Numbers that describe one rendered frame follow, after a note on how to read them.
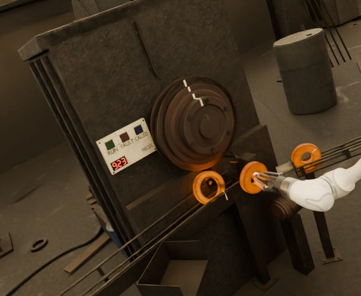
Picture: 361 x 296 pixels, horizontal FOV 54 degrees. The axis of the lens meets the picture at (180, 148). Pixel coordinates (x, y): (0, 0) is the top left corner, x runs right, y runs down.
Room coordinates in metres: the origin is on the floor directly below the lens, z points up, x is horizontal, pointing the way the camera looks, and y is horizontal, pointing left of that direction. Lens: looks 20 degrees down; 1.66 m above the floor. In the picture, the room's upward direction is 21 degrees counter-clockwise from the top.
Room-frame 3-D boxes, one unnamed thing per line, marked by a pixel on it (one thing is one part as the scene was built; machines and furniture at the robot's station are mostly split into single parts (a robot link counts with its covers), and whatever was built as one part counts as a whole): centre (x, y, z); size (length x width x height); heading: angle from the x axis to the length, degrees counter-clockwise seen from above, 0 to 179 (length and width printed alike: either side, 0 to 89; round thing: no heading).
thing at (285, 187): (1.28, -0.37, 0.83); 0.09 x 0.06 x 0.09; 115
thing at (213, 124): (1.61, -0.16, 1.11); 0.28 x 0.06 x 0.28; 114
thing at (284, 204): (1.71, -0.47, 0.27); 0.22 x 0.13 x 0.53; 114
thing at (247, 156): (1.81, -0.33, 0.68); 0.11 x 0.08 x 0.24; 24
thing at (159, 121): (1.70, -0.12, 1.11); 0.47 x 0.06 x 0.47; 114
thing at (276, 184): (1.35, -0.34, 0.83); 0.09 x 0.08 x 0.07; 25
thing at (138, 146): (1.66, 0.24, 1.15); 0.26 x 0.02 x 0.18; 114
